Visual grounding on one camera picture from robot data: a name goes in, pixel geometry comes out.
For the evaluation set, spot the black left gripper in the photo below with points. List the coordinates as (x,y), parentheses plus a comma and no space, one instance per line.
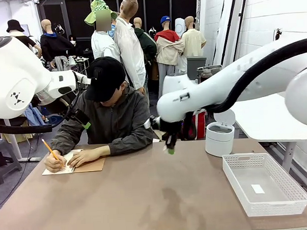
(65,110)

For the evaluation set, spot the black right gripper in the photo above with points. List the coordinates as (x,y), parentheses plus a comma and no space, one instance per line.
(169,129)

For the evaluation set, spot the yellow pencil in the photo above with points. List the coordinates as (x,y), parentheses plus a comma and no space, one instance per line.
(50,149)

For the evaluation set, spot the brown spiral notebook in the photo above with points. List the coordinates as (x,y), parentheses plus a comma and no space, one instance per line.
(94,166)

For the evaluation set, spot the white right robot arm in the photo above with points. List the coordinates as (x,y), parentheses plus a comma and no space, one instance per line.
(218,91)

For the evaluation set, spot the person's right forearm grey sleeve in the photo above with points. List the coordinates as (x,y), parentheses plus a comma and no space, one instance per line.
(61,140)

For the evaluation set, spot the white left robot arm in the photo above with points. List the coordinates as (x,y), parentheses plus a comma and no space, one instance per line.
(11,72)

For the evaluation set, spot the person's left forearm grey sleeve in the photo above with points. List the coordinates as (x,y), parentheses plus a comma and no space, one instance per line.
(129,146)

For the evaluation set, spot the person's left hand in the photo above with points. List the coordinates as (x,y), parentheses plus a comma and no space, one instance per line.
(87,156)

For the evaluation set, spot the person's right hand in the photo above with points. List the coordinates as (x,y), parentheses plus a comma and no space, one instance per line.
(55,163)

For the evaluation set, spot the red recycling bag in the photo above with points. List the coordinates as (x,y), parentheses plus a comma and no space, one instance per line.
(201,125)

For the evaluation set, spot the person in grey jacket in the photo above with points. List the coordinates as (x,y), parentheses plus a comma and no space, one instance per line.
(118,121)

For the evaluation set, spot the black baseball cap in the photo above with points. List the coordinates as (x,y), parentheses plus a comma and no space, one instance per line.
(106,79)

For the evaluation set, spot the white lidded trash bin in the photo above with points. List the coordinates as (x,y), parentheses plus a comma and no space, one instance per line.
(218,145)

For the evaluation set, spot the blue garment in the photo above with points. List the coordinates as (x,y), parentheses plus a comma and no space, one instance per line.
(33,116)

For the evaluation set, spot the grey plaid garment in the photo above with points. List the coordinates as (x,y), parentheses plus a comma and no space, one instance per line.
(62,63)

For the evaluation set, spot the cluttered white desk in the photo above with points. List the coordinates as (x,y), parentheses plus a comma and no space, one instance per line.
(81,59)

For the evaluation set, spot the beige fabric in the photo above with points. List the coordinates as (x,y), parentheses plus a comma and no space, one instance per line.
(17,137)

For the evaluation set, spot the mannequin in white shirt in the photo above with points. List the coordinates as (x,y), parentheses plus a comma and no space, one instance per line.
(103,47)

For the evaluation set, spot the mannequin in black sweater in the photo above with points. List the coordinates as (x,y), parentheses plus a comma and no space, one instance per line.
(55,46)

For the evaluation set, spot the person with face mask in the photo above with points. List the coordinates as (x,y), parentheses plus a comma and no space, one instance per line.
(73,42)

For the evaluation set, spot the dark red jar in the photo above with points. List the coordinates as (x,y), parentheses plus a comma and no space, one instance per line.
(206,76)

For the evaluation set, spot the tall mannequin white shirt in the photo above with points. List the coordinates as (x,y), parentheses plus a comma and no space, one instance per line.
(130,52)

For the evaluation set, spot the grey cabinet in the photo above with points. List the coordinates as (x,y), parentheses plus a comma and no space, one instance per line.
(196,64)

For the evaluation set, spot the black headset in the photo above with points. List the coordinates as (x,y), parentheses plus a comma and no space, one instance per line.
(58,28)

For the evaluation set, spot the mannequin in red beige jacket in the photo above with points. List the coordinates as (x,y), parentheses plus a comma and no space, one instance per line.
(168,50)

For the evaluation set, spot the mannequin in black top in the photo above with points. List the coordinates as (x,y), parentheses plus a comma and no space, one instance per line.
(25,40)

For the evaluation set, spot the white rectangular label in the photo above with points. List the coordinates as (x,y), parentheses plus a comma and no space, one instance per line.
(257,189)

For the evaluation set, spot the mannequin in green hoodie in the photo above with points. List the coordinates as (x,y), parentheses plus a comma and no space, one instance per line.
(148,44)

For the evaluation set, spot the large white side table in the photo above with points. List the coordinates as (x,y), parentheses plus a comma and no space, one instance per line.
(271,125)

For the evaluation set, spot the mannequin in cream shirt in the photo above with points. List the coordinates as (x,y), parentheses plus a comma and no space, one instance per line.
(193,42)

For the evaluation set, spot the green checked sun hat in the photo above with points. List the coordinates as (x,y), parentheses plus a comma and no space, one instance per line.
(93,13)

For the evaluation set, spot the white perforated plastic basket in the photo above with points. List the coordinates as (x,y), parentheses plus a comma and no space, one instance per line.
(264,201)

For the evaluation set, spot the black bucket hat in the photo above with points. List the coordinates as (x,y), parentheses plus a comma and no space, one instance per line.
(14,25)

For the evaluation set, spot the white oval device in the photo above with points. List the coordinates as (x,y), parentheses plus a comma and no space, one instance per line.
(179,27)

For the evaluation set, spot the blue cap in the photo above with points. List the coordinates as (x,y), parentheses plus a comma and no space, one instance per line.
(165,18)

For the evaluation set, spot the black tripod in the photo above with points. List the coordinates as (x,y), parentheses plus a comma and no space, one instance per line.
(279,33)

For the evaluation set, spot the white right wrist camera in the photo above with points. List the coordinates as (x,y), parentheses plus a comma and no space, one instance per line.
(147,123)

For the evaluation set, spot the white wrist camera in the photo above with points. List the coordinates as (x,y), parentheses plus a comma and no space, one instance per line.
(147,123)
(83,79)

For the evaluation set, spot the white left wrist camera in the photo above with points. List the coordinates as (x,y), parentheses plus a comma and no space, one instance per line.
(83,79)

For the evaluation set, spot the white desk frame leg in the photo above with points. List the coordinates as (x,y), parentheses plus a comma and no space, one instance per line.
(13,141)

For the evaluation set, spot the black wall pole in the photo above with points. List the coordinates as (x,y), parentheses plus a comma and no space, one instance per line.
(243,14)
(232,14)

